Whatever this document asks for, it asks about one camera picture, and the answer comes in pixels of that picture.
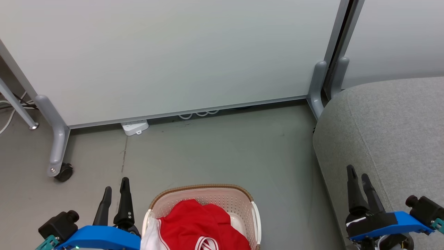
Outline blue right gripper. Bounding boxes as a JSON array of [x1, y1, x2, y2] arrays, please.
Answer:
[[345, 165, 435, 250]]

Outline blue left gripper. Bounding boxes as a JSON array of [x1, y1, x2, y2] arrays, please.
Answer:
[[55, 177, 141, 250]]

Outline red garment with white trim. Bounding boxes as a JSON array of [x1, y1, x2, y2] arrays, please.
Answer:
[[140, 218, 171, 250]]

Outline grey fabric sofa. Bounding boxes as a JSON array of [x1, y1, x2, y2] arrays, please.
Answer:
[[313, 76, 444, 250]]

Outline black caster wheel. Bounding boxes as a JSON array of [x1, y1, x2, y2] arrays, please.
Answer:
[[54, 162, 74, 183]]

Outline white power strip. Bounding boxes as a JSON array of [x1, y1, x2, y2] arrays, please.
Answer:
[[121, 119, 150, 136]]

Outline grey partition foot with caster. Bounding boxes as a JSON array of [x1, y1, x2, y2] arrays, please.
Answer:
[[34, 94, 71, 177]]

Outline cream plastic laundry basket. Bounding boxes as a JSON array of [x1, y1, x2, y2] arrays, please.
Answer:
[[143, 184, 262, 250]]

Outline grey metal table leg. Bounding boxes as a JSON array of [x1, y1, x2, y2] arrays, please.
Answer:
[[0, 77, 39, 131]]

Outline large white partition panel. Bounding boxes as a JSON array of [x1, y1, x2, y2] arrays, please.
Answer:
[[0, 0, 350, 130]]

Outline narrow white partition panel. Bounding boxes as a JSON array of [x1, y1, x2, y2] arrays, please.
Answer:
[[342, 0, 444, 89]]

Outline teal left camera connector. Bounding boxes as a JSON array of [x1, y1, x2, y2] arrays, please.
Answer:
[[35, 235, 60, 250]]

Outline grey partition foot post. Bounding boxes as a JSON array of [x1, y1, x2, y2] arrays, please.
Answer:
[[307, 61, 328, 121], [331, 56, 350, 99]]

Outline coiled white cable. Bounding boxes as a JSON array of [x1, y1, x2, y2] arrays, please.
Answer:
[[178, 110, 220, 120]]

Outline black floor cables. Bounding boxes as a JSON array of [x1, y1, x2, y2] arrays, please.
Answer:
[[0, 93, 39, 111]]

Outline white floor cable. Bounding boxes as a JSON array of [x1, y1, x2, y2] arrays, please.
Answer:
[[0, 91, 29, 135]]

